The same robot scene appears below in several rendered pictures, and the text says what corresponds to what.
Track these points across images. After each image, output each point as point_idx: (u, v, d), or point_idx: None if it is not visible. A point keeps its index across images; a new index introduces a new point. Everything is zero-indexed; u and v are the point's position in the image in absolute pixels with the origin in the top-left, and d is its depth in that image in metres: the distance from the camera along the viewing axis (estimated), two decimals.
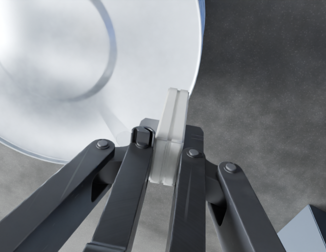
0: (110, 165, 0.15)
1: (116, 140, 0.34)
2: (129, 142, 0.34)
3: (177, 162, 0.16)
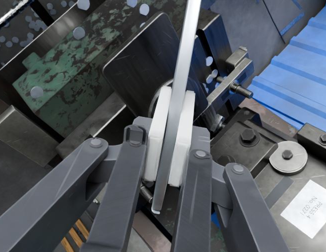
0: (104, 164, 0.15)
1: None
2: None
3: (183, 163, 0.16)
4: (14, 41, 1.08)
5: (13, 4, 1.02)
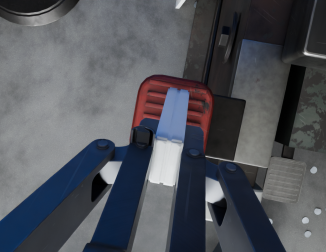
0: (110, 165, 0.15)
1: None
2: None
3: (177, 162, 0.16)
4: None
5: None
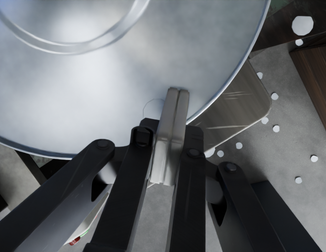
0: (110, 165, 0.15)
1: None
2: None
3: (177, 162, 0.16)
4: None
5: None
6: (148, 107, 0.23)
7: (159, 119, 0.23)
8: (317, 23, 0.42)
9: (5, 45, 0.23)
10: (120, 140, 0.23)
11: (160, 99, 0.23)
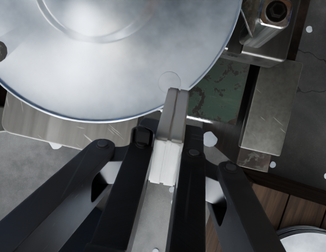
0: (110, 165, 0.15)
1: None
2: None
3: (177, 162, 0.16)
4: None
5: None
6: (162, 78, 0.30)
7: (171, 87, 0.30)
8: (230, 150, 0.53)
9: (53, 41, 0.31)
10: (142, 105, 0.31)
11: (170, 71, 0.30)
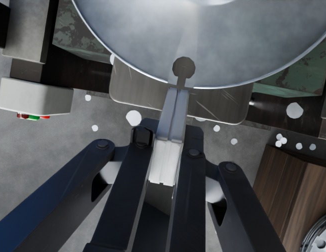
0: (110, 165, 0.15)
1: None
2: None
3: (177, 162, 0.16)
4: None
5: None
6: None
7: None
8: (302, 124, 0.52)
9: (221, 16, 0.29)
10: None
11: None
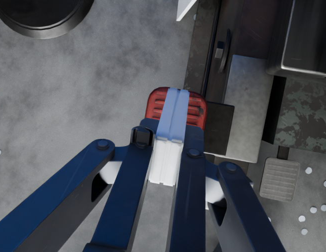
0: (110, 165, 0.15)
1: None
2: None
3: (177, 162, 0.16)
4: None
5: None
6: None
7: None
8: None
9: None
10: None
11: None
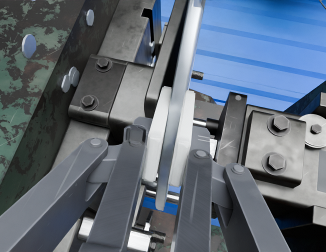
0: (103, 164, 0.15)
1: None
2: None
3: (184, 163, 0.16)
4: None
5: None
6: None
7: None
8: None
9: None
10: None
11: None
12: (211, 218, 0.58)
